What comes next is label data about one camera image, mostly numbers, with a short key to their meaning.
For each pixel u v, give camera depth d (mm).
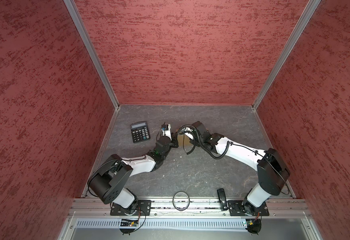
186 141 794
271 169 444
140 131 1029
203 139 652
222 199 741
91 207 755
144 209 738
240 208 738
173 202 757
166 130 757
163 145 663
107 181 442
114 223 708
